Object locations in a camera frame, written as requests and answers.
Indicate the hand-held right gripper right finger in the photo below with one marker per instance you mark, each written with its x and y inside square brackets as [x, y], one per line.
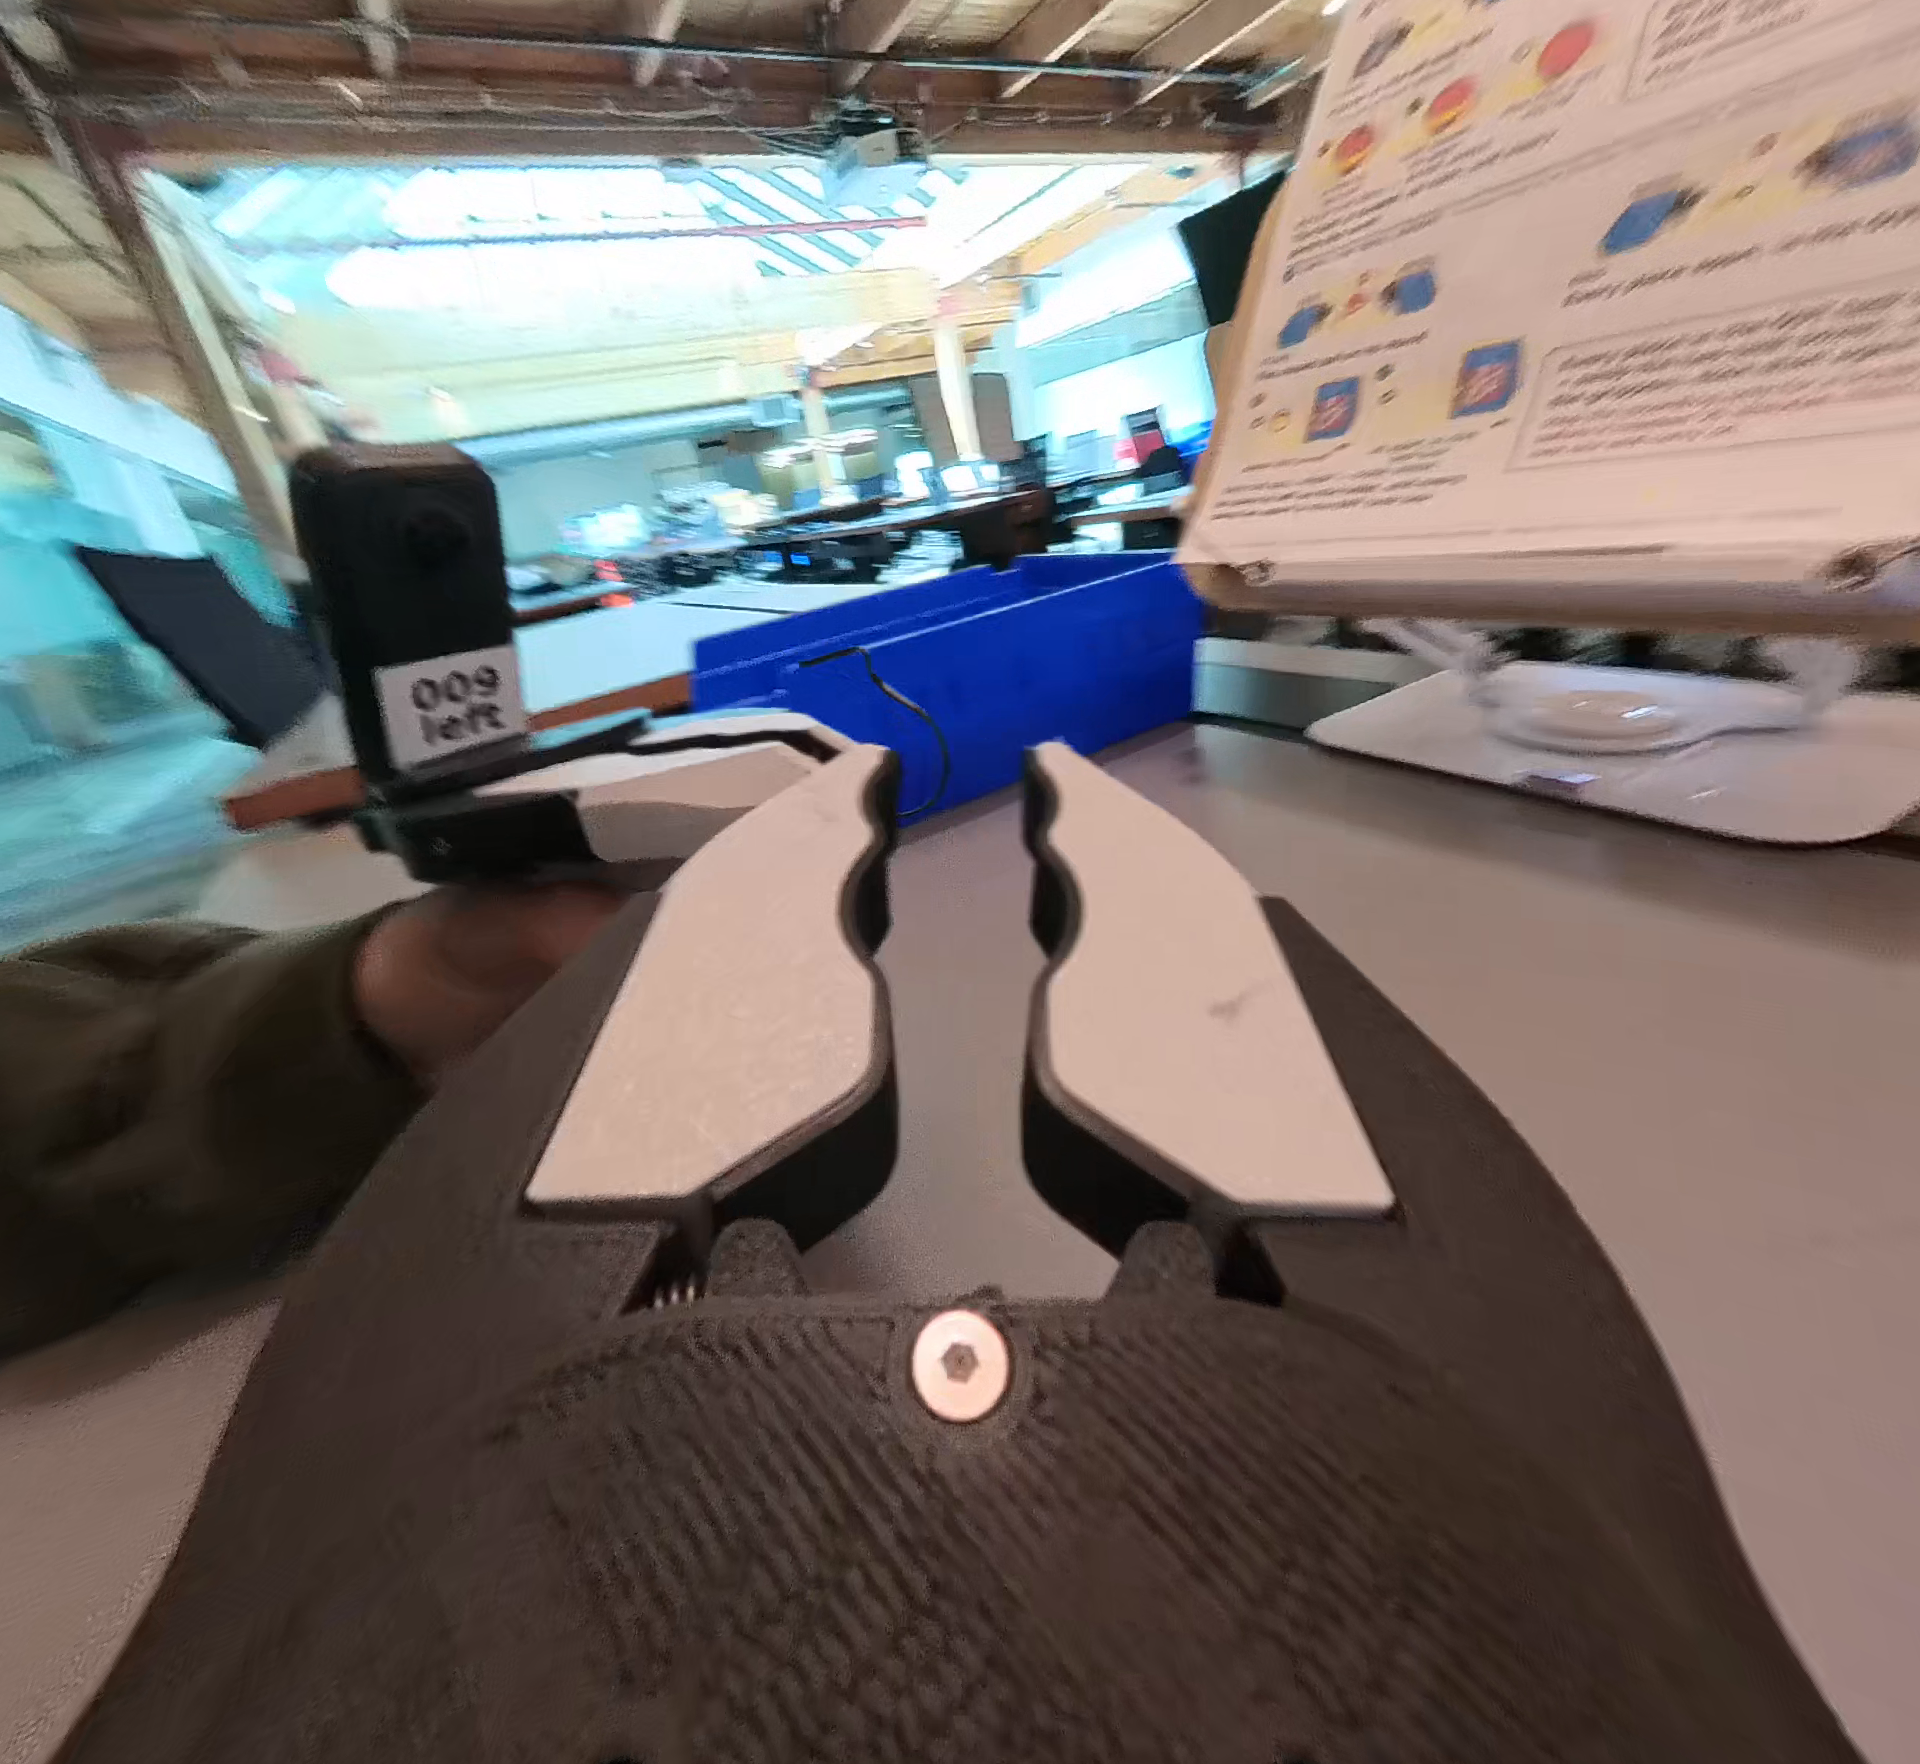
[1201, 1045]

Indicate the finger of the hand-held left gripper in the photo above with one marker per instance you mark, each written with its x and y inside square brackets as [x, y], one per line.
[674, 804]
[765, 728]

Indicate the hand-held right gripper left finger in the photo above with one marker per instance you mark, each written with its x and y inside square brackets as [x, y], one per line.
[704, 1028]

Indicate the black office chair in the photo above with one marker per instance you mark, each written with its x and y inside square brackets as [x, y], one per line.
[194, 639]

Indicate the long dark desk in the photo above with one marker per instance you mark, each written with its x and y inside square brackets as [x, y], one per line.
[931, 519]

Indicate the blue plastic bin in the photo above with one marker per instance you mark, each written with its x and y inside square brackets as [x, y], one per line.
[1050, 655]

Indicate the ceiling mounted projector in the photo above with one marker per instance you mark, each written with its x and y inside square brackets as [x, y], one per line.
[871, 145]

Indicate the black monitor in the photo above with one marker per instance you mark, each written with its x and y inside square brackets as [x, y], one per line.
[1231, 249]

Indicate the instruction board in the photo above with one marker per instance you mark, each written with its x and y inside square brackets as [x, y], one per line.
[1574, 219]

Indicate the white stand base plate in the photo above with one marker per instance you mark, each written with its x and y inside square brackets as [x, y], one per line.
[1725, 775]

